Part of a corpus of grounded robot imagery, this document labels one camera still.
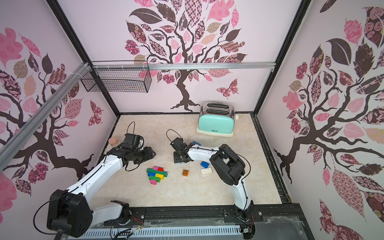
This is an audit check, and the green long brick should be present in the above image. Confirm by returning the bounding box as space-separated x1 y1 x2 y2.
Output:
147 168 168 177

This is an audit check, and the brown small brick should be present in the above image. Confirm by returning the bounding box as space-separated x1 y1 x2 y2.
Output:
182 170 189 177

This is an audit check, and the yellow small brick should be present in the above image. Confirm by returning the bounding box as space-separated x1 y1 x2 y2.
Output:
155 174 165 180

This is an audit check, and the bright green brick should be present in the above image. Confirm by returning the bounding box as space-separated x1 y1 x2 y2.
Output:
149 176 161 182

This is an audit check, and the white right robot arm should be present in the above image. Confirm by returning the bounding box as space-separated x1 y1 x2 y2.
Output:
171 138 251 212

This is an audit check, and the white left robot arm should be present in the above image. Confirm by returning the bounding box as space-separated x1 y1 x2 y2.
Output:
47 147 156 238

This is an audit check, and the dark blue square brick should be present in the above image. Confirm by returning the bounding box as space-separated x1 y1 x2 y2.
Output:
201 161 210 169

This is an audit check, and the pink lidded glass jar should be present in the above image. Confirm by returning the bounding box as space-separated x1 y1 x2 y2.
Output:
108 137 119 147

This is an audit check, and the white brick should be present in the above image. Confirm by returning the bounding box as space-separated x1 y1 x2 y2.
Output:
201 168 213 175

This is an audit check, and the mint green Belinee toaster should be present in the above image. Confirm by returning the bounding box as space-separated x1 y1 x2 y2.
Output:
196 102 236 137

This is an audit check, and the black camera cable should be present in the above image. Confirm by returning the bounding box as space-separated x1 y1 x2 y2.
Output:
165 128 182 143

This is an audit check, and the black wire basket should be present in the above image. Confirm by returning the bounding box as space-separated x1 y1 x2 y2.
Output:
81 60 152 93

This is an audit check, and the white slotted cable duct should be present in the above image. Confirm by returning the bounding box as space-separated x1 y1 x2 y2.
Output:
78 225 242 240

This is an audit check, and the aluminium rail back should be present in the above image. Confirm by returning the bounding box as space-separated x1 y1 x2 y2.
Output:
149 62 276 71

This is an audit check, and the aluminium rail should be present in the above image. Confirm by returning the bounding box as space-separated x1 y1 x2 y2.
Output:
149 62 276 71
1 63 90 170

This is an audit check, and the aluminium rail left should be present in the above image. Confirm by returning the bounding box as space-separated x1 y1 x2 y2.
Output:
1 63 90 170

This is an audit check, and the black enclosure corner post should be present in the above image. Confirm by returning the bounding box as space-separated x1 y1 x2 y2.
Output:
253 0 312 116

